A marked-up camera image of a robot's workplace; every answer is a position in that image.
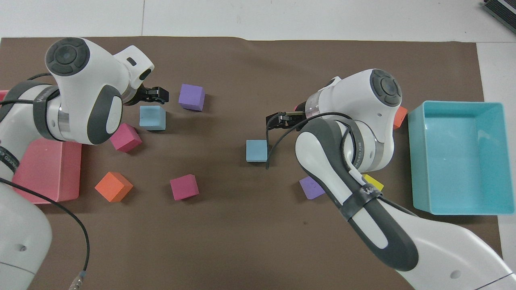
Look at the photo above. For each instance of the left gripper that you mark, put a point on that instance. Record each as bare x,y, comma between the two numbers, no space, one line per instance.
139,96

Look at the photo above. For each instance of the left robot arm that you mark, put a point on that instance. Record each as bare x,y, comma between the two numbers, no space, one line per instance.
80,68

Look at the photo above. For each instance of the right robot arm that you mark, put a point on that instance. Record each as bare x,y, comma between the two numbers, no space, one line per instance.
375,233

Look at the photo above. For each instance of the light blue foam block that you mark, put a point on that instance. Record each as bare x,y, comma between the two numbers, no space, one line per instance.
256,150
152,117

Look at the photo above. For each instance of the magenta foam block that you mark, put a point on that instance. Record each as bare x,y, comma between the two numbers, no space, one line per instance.
184,187
125,137

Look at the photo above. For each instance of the purple foam block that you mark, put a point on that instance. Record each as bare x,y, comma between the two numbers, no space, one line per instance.
311,188
191,96

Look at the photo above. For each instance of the orange foam block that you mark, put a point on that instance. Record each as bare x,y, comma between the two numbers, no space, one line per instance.
113,186
400,117

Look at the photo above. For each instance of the pink plastic tray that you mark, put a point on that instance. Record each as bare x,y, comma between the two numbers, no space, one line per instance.
48,169

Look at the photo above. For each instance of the yellow foam block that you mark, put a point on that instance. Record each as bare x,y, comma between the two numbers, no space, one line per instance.
375,182

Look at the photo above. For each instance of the teal plastic tray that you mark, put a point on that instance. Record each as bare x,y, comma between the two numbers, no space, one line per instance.
463,157

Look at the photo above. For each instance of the black stand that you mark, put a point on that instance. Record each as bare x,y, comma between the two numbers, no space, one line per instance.
502,9

